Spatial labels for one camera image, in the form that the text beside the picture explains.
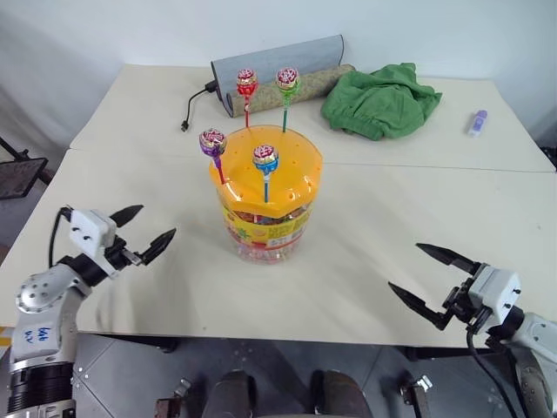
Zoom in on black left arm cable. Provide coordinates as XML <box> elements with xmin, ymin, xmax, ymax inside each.
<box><xmin>48</xmin><ymin>206</ymin><xmax>74</xmax><ymax>267</ymax></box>

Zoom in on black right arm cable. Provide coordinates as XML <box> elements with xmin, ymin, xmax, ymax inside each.
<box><xmin>465</xmin><ymin>328</ymin><xmax>521</xmax><ymax>418</ymax></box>

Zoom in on green wrapped lollipop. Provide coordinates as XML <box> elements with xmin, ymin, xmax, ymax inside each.
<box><xmin>275</xmin><ymin>65</ymin><xmax>301</xmax><ymax>133</ymax></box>

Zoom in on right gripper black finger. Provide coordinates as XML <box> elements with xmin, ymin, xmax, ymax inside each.
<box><xmin>415</xmin><ymin>242</ymin><xmax>482</xmax><ymax>276</ymax></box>
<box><xmin>387</xmin><ymin>280</ymin><xmax>454</xmax><ymax>333</ymax></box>

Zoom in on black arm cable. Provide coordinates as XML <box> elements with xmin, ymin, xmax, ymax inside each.
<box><xmin>465</xmin><ymin>328</ymin><xmax>521</xmax><ymax>418</ymax></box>
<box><xmin>48</xmin><ymin>206</ymin><xmax>74</xmax><ymax>267</ymax></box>

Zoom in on grey rolled mat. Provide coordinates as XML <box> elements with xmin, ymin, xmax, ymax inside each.
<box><xmin>210</xmin><ymin>35</ymin><xmax>348</xmax><ymax>118</ymax></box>

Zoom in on dark rounded shape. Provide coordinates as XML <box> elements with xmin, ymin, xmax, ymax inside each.
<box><xmin>209</xmin><ymin>368</ymin><xmax>258</xmax><ymax>418</ymax></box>
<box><xmin>309</xmin><ymin>368</ymin><xmax>374</xmax><ymax>418</ymax></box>

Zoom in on purple wrapped lollipop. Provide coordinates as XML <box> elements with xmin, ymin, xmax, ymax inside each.
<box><xmin>198</xmin><ymin>127</ymin><xmax>228</xmax><ymax>186</ymax></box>

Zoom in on small white purple bottle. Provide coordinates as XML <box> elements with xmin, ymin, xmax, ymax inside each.
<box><xmin>466</xmin><ymin>110</ymin><xmax>489</xmax><ymax>139</ymax></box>

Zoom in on blue wrapped lollipop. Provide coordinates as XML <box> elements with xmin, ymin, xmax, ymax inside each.
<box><xmin>252</xmin><ymin>143</ymin><xmax>280</xmax><ymax>206</ymax></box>

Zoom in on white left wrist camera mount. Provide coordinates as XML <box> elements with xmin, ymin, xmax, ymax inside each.
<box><xmin>68</xmin><ymin>209</ymin><xmax>119</xmax><ymax>278</ymax></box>

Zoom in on metal table caster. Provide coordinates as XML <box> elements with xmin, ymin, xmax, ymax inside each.
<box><xmin>152</xmin><ymin>376</ymin><xmax>193</xmax><ymax>418</ymax></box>
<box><xmin>398</xmin><ymin>373</ymin><xmax>437</xmax><ymax>418</ymax></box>

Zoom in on black power cable with plug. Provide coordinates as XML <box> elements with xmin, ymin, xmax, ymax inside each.
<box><xmin>179</xmin><ymin>79</ymin><xmax>218</xmax><ymax>133</ymax></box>

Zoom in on red wrapped lollipop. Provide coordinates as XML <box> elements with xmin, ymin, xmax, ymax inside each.
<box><xmin>235</xmin><ymin>67</ymin><xmax>259</xmax><ymax>129</ymax></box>

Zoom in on lollipop jar with orange lid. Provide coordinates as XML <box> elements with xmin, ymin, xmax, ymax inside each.
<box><xmin>207</xmin><ymin>123</ymin><xmax>325</xmax><ymax>266</ymax></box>

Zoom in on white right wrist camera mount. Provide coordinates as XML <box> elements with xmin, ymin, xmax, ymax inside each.
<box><xmin>469</xmin><ymin>262</ymin><xmax>522</xmax><ymax>324</ymax></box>

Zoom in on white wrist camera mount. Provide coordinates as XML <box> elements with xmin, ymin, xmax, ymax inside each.
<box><xmin>68</xmin><ymin>209</ymin><xmax>119</xmax><ymax>278</ymax></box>
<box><xmin>469</xmin><ymin>262</ymin><xmax>522</xmax><ymax>324</ymax></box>

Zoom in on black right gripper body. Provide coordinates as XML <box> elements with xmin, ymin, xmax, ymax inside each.
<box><xmin>440</xmin><ymin>273</ymin><xmax>492</xmax><ymax>337</ymax></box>

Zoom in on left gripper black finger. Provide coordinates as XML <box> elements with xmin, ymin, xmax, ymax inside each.
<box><xmin>139</xmin><ymin>226</ymin><xmax>178</xmax><ymax>266</ymax></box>
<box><xmin>109</xmin><ymin>204</ymin><xmax>145</xmax><ymax>228</ymax></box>

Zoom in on black stand with mesh panel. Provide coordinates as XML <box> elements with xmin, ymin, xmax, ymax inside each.
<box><xmin>0</xmin><ymin>136</ymin><xmax>50</xmax><ymax>202</ymax></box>

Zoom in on crumpled green cloth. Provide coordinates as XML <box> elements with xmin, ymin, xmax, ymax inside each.
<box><xmin>320</xmin><ymin>62</ymin><xmax>444</xmax><ymax>142</ymax></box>

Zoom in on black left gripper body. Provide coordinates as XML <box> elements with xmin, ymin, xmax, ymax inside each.
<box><xmin>105</xmin><ymin>236</ymin><xmax>145</xmax><ymax>270</ymax></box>

